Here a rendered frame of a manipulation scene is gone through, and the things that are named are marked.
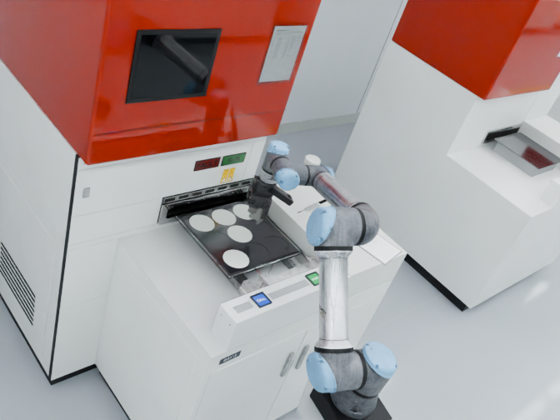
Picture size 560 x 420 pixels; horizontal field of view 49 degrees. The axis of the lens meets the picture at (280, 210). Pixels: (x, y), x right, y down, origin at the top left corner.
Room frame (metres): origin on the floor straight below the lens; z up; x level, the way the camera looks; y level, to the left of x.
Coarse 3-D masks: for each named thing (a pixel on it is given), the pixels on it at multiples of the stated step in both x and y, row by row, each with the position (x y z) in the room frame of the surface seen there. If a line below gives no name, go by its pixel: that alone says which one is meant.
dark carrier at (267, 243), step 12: (228, 204) 2.09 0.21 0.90; (180, 216) 1.91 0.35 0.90; (192, 228) 1.86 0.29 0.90; (216, 228) 1.91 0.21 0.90; (252, 228) 1.99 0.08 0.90; (264, 228) 2.02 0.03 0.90; (276, 228) 2.05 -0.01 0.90; (204, 240) 1.82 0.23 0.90; (216, 240) 1.84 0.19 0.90; (228, 240) 1.87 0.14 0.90; (252, 240) 1.92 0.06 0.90; (264, 240) 1.95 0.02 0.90; (276, 240) 1.97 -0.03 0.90; (216, 252) 1.77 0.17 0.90; (252, 252) 1.85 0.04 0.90; (264, 252) 1.87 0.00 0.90; (276, 252) 1.90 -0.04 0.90; (288, 252) 1.93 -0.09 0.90; (252, 264) 1.78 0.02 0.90
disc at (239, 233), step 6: (228, 228) 1.94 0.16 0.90; (234, 228) 1.95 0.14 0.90; (240, 228) 1.96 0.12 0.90; (246, 228) 1.98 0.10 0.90; (228, 234) 1.90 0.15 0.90; (234, 234) 1.92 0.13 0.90; (240, 234) 1.93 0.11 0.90; (246, 234) 1.94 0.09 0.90; (240, 240) 1.89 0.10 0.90; (246, 240) 1.91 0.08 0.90
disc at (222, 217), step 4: (212, 212) 2.00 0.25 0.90; (216, 212) 2.01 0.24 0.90; (220, 212) 2.02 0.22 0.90; (224, 212) 2.03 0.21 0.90; (228, 212) 2.04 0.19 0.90; (212, 216) 1.98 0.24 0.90; (216, 216) 1.99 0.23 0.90; (220, 216) 2.00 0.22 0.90; (224, 216) 2.01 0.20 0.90; (228, 216) 2.02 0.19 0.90; (232, 216) 2.03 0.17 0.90; (216, 220) 1.96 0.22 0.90; (220, 220) 1.97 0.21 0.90; (224, 220) 1.98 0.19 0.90; (228, 220) 1.99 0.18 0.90; (232, 220) 2.00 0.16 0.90; (224, 224) 1.95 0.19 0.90; (228, 224) 1.96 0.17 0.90
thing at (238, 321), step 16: (304, 272) 1.77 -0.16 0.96; (272, 288) 1.63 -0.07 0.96; (288, 288) 1.66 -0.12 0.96; (304, 288) 1.69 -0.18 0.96; (224, 304) 1.47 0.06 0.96; (240, 304) 1.50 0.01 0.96; (272, 304) 1.55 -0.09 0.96; (288, 304) 1.59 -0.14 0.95; (304, 304) 1.67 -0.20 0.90; (224, 320) 1.44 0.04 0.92; (240, 320) 1.43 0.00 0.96; (256, 320) 1.48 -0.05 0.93; (272, 320) 1.55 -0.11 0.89; (288, 320) 1.63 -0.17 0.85; (224, 336) 1.43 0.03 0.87; (240, 336) 1.44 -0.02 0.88; (256, 336) 1.51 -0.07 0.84
